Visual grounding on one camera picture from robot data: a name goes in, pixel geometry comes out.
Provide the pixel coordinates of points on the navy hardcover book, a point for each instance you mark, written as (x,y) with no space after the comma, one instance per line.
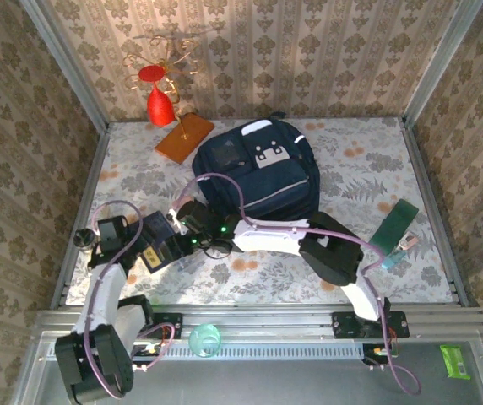
(161,230)

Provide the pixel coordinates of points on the navy blue backpack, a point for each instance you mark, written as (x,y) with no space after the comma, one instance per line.
(275,181)

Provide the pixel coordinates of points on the dark green pencil case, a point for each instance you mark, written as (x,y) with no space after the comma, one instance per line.
(393,228)

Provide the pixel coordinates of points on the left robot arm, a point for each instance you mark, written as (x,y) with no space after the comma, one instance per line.
(102,295)

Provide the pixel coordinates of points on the green wipes pack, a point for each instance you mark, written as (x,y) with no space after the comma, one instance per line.
(454,363)

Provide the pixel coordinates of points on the dark round metal cup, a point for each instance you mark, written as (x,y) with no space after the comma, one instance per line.
(84,239)

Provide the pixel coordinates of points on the orange wooden board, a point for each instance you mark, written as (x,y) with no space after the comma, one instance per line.
(182,147)

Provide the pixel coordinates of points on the small connector board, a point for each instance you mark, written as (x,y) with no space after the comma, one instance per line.
(146,354)
(381,354)

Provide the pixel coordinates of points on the teal glass cup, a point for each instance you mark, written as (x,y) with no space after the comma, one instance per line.
(204,341)

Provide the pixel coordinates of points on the red wine glass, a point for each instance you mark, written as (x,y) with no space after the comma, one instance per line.
(159,109)

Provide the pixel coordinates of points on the floral tablecloth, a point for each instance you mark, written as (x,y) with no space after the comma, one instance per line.
(351,177)

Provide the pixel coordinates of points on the grey metal bench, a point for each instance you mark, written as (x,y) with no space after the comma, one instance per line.
(267,384)

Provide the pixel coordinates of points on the light blue eraser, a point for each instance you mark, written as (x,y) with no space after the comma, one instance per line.
(391,261)

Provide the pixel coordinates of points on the pink white correction tape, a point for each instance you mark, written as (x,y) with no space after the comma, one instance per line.
(406,242)

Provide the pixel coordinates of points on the aluminium side rail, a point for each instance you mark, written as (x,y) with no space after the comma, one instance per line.
(435,211)
(90,185)

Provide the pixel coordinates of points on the long aluminium base rail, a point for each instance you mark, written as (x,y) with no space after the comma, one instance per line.
(258,318)

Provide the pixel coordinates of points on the aluminium frame post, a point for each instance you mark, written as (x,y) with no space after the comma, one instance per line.
(444,63)
(64,67)

